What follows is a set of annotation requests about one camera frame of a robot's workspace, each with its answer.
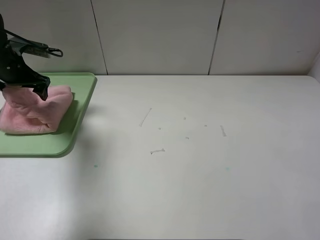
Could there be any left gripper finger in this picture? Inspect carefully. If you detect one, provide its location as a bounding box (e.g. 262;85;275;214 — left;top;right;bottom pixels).
32;83;48;101

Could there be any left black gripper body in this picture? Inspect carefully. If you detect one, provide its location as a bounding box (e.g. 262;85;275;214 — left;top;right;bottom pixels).
0;18;50;88

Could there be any pink fluffy towel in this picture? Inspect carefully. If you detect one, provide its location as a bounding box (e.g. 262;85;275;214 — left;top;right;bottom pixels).
0;85;73;135

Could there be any green plastic tray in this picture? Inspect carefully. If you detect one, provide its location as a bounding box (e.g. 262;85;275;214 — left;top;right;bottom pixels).
0;73;97;158

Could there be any lower tape strip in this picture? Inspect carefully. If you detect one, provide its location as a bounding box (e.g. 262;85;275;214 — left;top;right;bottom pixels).
150;148;165;155

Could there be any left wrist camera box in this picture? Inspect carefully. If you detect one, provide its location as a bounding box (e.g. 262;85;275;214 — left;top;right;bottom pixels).
9;41;64;58

